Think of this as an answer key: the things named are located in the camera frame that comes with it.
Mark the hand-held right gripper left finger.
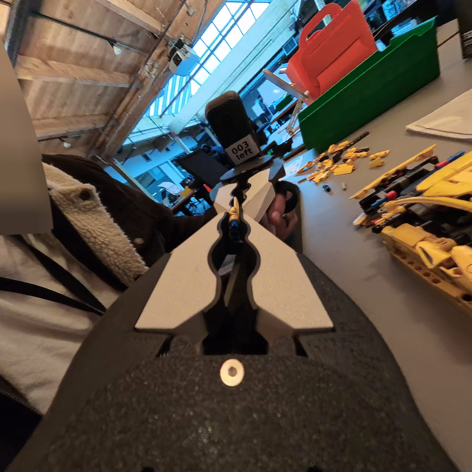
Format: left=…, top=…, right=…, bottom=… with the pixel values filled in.
left=135, top=212, right=226, bottom=354

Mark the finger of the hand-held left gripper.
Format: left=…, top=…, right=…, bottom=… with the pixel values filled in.
left=213, top=183, right=238, bottom=215
left=240, top=171, right=277, bottom=225

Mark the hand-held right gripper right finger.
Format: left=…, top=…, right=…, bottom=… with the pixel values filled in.
left=240, top=212, right=334, bottom=347

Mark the yellow toy brick car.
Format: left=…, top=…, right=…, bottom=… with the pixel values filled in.
left=350, top=145, right=472, bottom=318

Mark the instruction booklet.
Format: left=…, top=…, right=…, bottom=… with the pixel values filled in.
left=406, top=88, right=472, bottom=141

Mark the grey desk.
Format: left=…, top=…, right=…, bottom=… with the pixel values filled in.
left=284, top=18, right=472, bottom=461

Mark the person's left hand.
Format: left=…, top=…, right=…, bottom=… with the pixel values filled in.
left=266, top=192, right=299, bottom=241

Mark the wooden articulated stand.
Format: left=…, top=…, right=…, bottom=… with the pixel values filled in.
left=263, top=69, right=311, bottom=136

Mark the white hanging ceiling unit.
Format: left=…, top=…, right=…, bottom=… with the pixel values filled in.
left=167, top=39, right=193, bottom=75

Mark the pile of yellow bricks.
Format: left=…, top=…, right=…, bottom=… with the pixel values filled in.
left=297, top=141, right=391, bottom=185

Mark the person's fleece-lined jacket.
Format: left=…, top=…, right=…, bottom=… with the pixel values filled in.
left=41, top=154, right=174, bottom=293

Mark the red plastic tote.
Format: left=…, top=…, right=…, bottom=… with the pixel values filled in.
left=286, top=0, right=378, bottom=106

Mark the green storage bin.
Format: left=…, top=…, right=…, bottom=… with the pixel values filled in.
left=298, top=16, right=441, bottom=153

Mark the person's white sweater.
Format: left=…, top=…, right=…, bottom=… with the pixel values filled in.
left=0, top=234, right=124, bottom=414

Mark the black strap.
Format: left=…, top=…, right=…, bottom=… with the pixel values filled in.
left=0, top=240, right=107, bottom=316

